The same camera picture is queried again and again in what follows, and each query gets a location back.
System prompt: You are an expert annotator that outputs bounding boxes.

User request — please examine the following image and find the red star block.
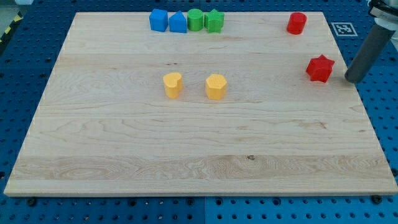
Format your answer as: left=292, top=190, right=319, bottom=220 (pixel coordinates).
left=306, top=54, right=335, bottom=83

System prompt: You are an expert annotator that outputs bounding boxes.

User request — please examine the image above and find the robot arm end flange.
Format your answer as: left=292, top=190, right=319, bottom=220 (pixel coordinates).
left=368, top=0, right=397, bottom=31

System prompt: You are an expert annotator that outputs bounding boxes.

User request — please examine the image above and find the green star block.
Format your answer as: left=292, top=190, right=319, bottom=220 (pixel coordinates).
left=204, top=9, right=224, bottom=33

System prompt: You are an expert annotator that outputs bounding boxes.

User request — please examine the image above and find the yellow hexagon block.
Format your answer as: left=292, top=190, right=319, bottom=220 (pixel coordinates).
left=205, top=74, right=228, bottom=100

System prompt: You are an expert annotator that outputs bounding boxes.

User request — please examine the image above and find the yellow heart block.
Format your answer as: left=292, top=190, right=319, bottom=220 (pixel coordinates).
left=163, top=72, right=183, bottom=99

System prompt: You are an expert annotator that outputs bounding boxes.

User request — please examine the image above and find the blue triangle block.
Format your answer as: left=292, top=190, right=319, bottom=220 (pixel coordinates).
left=169, top=11, right=187, bottom=33

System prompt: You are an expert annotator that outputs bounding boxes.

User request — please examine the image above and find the green cylinder block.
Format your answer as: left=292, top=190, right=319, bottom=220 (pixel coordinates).
left=187, top=9, right=203, bottom=32

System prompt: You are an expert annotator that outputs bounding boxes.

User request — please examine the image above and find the wooden board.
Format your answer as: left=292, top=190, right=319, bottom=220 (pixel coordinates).
left=4, top=12, right=397, bottom=197

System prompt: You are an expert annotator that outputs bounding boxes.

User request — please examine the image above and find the blue cube block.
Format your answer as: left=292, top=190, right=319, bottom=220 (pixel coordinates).
left=149, top=9, right=169, bottom=32

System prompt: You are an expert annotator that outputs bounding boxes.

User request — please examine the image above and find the red cylinder block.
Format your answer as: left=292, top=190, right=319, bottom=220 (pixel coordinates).
left=287, top=12, right=307, bottom=35

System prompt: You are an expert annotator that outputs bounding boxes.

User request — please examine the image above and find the fiducial marker tag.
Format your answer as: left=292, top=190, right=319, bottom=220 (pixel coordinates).
left=331, top=22, right=358, bottom=37

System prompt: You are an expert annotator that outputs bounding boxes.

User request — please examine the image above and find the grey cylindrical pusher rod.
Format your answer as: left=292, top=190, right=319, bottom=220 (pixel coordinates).
left=345, top=24, right=395, bottom=84

